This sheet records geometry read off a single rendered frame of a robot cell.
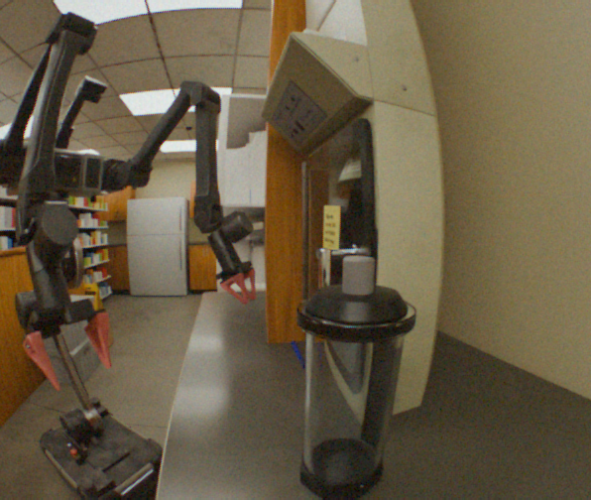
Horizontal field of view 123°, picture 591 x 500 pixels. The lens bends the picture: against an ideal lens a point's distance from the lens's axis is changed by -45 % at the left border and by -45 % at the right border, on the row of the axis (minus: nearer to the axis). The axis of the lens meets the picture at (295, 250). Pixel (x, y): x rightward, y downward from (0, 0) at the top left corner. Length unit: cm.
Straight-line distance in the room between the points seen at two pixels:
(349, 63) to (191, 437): 57
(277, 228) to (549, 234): 64
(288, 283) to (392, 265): 39
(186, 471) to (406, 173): 48
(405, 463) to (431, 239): 31
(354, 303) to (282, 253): 49
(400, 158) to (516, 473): 46
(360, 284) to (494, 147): 61
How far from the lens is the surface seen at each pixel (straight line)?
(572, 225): 65
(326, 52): 41
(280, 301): 72
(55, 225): 38
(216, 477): 39
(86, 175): 111
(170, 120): 96
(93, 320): 44
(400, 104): 43
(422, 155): 42
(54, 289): 42
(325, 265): 39
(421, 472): 40
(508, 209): 74
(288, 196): 70
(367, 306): 22
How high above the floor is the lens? 124
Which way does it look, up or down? 4 degrees down
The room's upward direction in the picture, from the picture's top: straight up
